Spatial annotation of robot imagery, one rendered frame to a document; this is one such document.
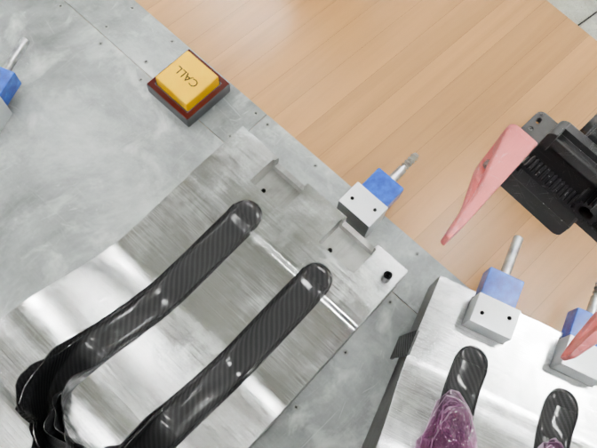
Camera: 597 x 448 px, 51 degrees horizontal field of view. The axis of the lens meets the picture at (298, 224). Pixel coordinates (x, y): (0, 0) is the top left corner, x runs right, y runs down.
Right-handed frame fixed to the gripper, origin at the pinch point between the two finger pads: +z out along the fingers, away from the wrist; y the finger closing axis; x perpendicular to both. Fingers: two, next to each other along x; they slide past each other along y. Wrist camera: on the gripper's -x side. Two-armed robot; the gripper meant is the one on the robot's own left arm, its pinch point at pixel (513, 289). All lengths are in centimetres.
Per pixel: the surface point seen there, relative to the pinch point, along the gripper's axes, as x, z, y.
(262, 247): 31.3, 2.9, -19.4
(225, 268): 31.4, 7.6, -20.4
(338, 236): 33.8, -5.1, -15.0
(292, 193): 33.8, -4.9, -22.6
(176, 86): 36, -5, -45
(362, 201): 34.8, -10.7, -16.4
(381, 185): 36.1, -14.6, -16.5
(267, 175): 33.8, -4.2, -26.3
